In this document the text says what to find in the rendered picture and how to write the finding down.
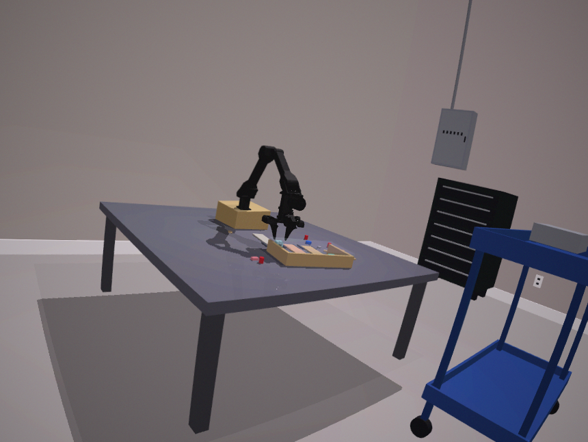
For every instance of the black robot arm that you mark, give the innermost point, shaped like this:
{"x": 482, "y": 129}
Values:
{"x": 291, "y": 193}

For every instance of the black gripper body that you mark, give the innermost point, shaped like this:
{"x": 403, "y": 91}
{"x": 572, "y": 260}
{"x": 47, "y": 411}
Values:
{"x": 274, "y": 221}

